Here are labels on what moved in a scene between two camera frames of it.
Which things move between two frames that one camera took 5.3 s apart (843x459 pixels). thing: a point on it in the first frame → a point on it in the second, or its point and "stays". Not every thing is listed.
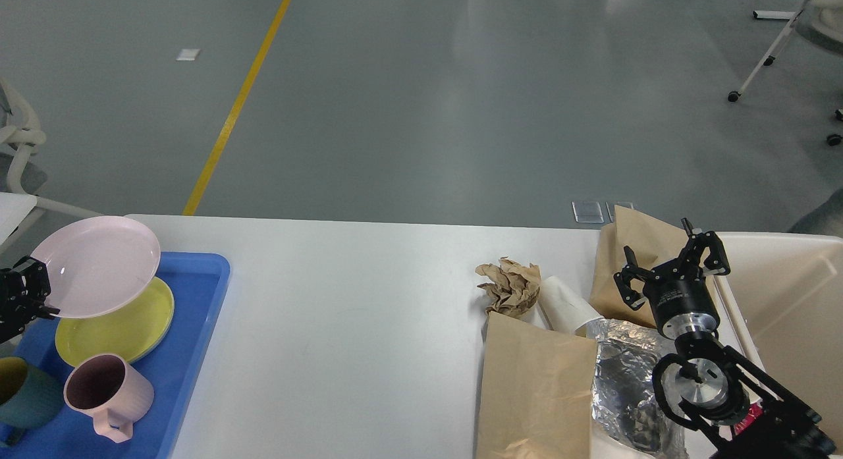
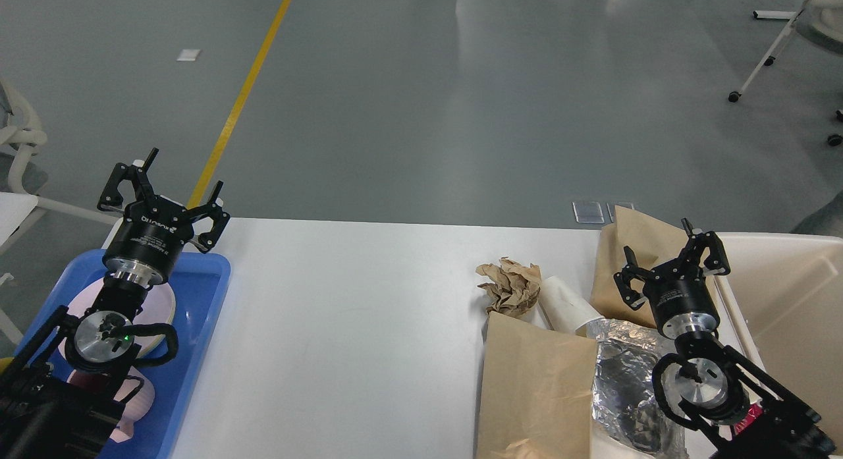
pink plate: (97, 264) → (157, 309)
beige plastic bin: (780, 309) stays
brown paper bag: (537, 393) stays
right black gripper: (678, 289) stays
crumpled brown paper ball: (514, 289) stays
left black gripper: (16, 309) → (144, 247)
